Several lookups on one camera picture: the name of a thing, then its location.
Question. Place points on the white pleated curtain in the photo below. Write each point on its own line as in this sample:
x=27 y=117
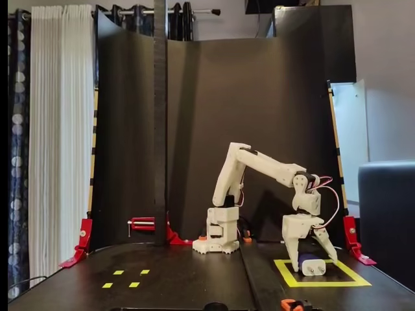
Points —
x=61 y=129

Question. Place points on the white cabinet door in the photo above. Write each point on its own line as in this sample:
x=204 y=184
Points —
x=351 y=129

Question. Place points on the yellow tape square outline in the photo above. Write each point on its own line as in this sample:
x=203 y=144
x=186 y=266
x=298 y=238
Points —
x=324 y=284

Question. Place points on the black upright camera post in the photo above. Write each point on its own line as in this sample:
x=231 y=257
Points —
x=160 y=129

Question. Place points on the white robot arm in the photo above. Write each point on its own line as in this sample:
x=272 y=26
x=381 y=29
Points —
x=266 y=163

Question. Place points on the tall black panel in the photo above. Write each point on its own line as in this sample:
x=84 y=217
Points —
x=337 y=39

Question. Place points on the red post base bracket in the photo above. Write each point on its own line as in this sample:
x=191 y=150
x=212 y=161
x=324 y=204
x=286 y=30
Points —
x=175 y=239

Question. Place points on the metal curtain rod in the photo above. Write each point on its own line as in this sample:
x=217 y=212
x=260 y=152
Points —
x=201 y=12

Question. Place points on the red corner bracket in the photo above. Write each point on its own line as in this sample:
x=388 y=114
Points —
x=350 y=230
x=85 y=233

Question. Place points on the wooden stick with black tape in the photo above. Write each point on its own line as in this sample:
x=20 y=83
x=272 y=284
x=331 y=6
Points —
x=94 y=145
x=337 y=145

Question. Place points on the white moving gripper finger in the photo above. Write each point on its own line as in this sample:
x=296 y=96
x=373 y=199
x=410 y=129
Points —
x=324 y=241

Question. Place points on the red screw clamp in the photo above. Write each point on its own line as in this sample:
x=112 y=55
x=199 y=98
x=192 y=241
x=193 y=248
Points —
x=144 y=223

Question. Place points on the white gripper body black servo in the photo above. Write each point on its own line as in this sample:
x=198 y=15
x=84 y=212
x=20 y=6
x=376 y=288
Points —
x=296 y=228

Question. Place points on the small yellow tape marker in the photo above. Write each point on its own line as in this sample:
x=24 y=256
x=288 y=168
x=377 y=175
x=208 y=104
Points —
x=118 y=272
x=134 y=285
x=145 y=272
x=107 y=285

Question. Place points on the white fixed gripper finger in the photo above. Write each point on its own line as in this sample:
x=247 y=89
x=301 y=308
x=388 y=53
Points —
x=293 y=252

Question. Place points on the black curved backdrop sheet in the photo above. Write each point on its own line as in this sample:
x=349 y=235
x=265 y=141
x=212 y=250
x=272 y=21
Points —
x=259 y=97

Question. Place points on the blue white USB charger block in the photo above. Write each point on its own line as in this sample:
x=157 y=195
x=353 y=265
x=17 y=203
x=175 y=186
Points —
x=313 y=268

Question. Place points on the dark blue sofa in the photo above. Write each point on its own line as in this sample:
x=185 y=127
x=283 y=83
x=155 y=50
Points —
x=389 y=210

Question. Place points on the orange black spring clamp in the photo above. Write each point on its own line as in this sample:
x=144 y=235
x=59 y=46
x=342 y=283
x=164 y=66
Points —
x=248 y=239
x=201 y=238
x=287 y=304

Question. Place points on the dark blue dotted curtain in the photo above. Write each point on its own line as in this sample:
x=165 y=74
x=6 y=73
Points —
x=17 y=129
x=129 y=22

